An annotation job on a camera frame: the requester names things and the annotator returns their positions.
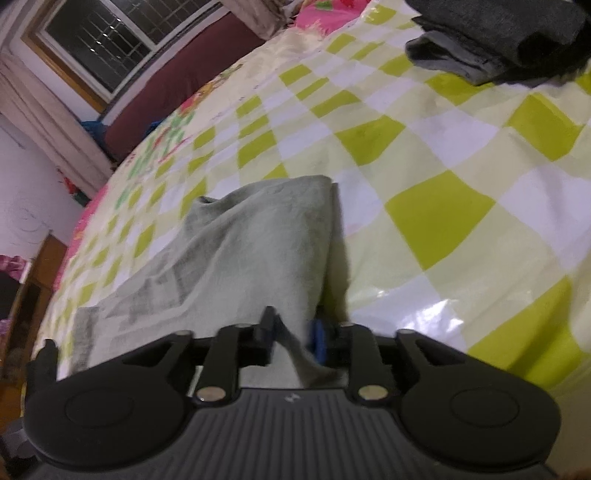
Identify light green pants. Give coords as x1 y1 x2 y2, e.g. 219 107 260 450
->
69 176 338 388

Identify green checkered bed sheet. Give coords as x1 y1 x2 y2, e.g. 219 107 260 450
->
39 1 590 395

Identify wooden side cabinet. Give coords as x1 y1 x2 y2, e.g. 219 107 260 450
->
0 232 69 379

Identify maroon sofa bench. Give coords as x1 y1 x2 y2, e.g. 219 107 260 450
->
104 13 263 161

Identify beige left curtain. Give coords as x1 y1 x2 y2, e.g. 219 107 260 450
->
1 50 112 198

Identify beige curtain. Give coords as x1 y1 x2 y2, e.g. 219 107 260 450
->
1 50 112 198
221 0 301 40

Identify beige right curtain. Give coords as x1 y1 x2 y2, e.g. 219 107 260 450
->
221 0 301 40

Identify barred window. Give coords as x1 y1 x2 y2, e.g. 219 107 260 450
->
22 0 224 114

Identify dark grey folded garment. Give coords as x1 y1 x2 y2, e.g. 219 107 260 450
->
409 0 590 68

